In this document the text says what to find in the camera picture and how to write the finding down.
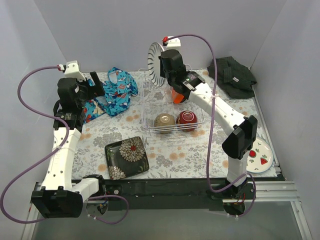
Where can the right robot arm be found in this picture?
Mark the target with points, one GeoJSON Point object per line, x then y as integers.
{"type": "Point", "coordinates": [241, 131]}

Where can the dark square plate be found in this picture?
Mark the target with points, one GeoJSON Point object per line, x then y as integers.
{"type": "Point", "coordinates": [126, 158]}

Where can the aluminium frame rail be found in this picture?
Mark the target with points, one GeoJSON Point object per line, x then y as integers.
{"type": "Point", "coordinates": [275, 214]}

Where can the beige ceramic bowl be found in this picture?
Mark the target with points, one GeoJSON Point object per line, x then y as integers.
{"type": "Point", "coordinates": [164, 123]}

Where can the dark green shirt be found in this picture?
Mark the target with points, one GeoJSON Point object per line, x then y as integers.
{"type": "Point", "coordinates": [235, 79]}

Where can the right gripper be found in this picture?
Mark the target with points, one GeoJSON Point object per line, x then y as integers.
{"type": "Point", "coordinates": [164, 69]}

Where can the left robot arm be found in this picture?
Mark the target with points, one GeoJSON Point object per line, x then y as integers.
{"type": "Point", "coordinates": [58, 197]}

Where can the orange round plate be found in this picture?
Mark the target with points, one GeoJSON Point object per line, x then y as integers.
{"type": "Point", "coordinates": [176, 97]}

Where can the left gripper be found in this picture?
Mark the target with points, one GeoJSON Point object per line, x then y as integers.
{"type": "Point", "coordinates": [88, 88]}

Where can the blue patterned cloth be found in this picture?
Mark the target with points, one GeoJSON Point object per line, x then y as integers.
{"type": "Point", "coordinates": [119, 87]}

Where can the white wire dish rack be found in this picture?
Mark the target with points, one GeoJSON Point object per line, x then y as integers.
{"type": "Point", "coordinates": [158, 100]}

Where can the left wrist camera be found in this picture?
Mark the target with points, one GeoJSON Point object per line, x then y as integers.
{"type": "Point", "coordinates": [72, 70]}

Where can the blue striped white plate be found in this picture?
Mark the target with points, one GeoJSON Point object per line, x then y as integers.
{"type": "Point", "coordinates": [154, 64]}

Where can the red bowl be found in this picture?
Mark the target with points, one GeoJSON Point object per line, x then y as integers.
{"type": "Point", "coordinates": [187, 121]}

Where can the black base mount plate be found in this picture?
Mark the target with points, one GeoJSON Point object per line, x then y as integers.
{"type": "Point", "coordinates": [169, 194]}

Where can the watermelon pattern plate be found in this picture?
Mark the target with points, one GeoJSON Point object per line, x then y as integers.
{"type": "Point", "coordinates": [260, 157]}

